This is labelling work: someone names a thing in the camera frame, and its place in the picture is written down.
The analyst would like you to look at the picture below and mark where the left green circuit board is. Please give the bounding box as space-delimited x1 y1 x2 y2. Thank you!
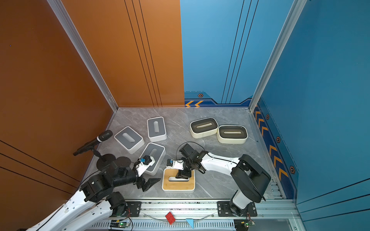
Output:
109 219 132 230

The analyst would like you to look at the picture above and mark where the aluminium corner post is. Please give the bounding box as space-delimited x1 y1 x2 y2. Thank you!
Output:
47 0 119 113
249 0 307 113

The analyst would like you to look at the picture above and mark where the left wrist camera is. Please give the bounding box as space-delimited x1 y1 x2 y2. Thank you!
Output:
133 155 155 177

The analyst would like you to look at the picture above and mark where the grey lid tissue box left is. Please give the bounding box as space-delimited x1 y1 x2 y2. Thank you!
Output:
114 126 145 155

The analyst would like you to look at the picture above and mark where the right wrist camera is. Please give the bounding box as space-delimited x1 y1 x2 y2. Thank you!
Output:
166 159 184 170

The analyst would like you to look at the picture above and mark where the blue triangle piece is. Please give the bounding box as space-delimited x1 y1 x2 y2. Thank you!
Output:
186 218 195 229

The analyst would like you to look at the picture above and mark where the red plastic block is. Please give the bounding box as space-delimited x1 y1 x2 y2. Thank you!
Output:
165 212 176 225

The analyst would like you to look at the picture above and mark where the dark lid cream box right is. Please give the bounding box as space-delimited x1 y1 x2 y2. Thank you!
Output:
217 125 248 144

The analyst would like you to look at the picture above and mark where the grey lid tissue box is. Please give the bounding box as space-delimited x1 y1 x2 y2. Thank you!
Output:
140 142 166 176
114 126 145 155
147 116 167 142

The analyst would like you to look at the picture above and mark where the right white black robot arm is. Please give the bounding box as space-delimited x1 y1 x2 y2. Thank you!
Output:
167 142 271 217

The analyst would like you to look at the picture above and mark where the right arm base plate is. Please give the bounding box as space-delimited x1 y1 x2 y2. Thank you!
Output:
217 201 258 218

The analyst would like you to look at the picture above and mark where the grey lid tissue box front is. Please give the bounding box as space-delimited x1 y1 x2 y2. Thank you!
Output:
140 142 166 176

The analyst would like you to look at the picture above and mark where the black microphone on stand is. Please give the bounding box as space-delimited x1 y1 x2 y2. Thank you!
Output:
73 130 116 170

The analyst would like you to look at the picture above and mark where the dark lid cream box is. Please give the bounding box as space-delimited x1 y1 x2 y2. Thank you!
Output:
190 117 219 139
217 125 248 144

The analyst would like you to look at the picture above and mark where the right aluminium corner post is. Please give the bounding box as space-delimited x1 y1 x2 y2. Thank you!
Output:
249 0 307 113

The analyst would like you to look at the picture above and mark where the right green circuit board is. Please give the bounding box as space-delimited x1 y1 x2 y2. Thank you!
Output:
234 220 255 231

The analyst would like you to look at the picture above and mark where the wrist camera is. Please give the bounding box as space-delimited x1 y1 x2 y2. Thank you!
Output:
133 155 155 177
166 159 184 170

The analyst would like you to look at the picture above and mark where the dark lid cream box left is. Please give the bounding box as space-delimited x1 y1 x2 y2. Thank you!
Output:
190 117 219 139

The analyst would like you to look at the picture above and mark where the left aluminium corner post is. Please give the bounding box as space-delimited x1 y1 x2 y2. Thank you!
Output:
47 0 119 113

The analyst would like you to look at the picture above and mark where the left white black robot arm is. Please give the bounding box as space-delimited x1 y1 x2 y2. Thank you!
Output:
29 156 160 231

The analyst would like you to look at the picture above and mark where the green circuit board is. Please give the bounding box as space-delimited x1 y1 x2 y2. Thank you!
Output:
234 220 255 231
109 219 132 230

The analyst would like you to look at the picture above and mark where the grey lid tissue box back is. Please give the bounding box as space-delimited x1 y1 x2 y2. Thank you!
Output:
147 116 167 142

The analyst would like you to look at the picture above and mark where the bamboo lid white tissue box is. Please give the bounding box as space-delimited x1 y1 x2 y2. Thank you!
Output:
162 168 196 193

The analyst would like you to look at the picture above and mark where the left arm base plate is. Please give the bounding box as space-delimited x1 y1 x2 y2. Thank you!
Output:
115 201 142 218

